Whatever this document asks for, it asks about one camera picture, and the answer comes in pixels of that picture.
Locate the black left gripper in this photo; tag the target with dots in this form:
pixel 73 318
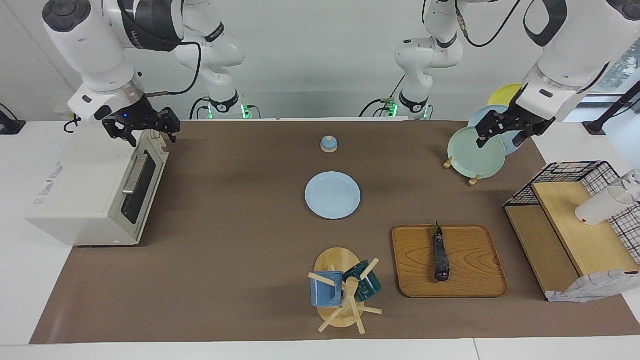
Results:
pixel 517 119

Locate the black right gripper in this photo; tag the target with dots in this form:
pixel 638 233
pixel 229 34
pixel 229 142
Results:
pixel 137 117

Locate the toaster oven glass door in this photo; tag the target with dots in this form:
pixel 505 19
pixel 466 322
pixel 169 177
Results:
pixel 145 192

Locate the light blue plate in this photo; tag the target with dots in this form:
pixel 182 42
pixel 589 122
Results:
pixel 332 195

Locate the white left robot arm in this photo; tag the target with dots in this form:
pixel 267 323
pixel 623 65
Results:
pixel 575 45

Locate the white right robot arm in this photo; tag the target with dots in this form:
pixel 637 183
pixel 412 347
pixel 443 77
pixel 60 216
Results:
pixel 95 45

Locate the white toaster oven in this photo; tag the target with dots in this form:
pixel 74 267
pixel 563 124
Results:
pixel 75 185

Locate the blue plate in rack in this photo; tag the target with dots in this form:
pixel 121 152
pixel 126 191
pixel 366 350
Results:
pixel 477 119

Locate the pale green plate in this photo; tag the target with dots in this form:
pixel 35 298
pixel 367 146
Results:
pixel 470 160

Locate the yellow plate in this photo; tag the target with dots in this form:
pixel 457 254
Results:
pixel 505 95

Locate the wooden plate rack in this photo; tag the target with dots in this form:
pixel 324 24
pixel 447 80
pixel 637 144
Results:
pixel 474 181

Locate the black clamp stand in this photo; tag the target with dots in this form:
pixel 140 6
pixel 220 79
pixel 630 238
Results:
pixel 612 110

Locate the white cup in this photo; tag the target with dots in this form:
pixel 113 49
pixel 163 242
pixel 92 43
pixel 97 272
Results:
pixel 597 207

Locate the wooden serving tray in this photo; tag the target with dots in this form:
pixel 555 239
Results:
pixel 475 262

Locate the wooden step shelf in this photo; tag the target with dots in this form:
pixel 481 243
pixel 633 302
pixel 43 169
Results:
pixel 585 235

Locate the clear drinking glass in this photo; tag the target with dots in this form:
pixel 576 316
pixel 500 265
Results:
pixel 632 182

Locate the brown table mat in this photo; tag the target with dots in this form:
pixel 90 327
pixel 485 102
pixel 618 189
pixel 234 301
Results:
pixel 225 250

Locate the black desk device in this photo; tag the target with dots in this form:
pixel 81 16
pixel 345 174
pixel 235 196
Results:
pixel 10 125

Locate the grey checked cloth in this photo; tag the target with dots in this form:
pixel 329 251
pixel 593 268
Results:
pixel 590 287

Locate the small blue call bell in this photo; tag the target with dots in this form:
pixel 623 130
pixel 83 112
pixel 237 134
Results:
pixel 329 145

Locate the dark green mug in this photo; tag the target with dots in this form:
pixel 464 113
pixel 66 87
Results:
pixel 367 285

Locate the wooden mug tree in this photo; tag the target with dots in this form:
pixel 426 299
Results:
pixel 337 260

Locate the blue mug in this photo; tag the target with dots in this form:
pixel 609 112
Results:
pixel 325 292

